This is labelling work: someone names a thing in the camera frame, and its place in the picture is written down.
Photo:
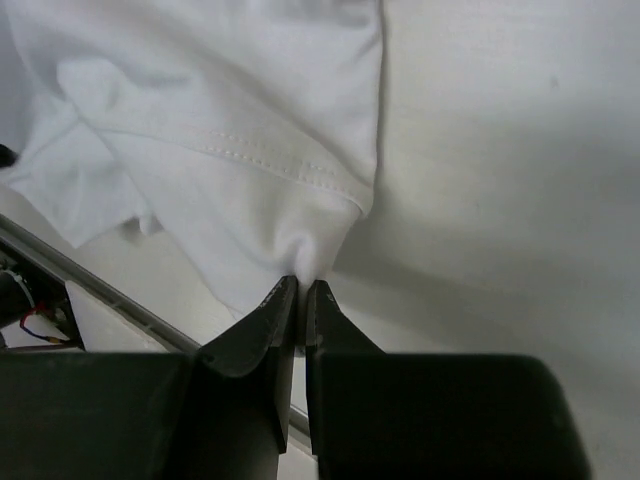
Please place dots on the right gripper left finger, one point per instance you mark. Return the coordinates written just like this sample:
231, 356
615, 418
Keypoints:
250, 365

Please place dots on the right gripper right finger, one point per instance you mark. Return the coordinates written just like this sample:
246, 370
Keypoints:
344, 381

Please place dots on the white fabric skirt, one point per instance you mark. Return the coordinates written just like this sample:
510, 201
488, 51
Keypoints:
245, 130

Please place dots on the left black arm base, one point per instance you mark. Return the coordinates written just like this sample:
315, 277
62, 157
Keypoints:
36, 313

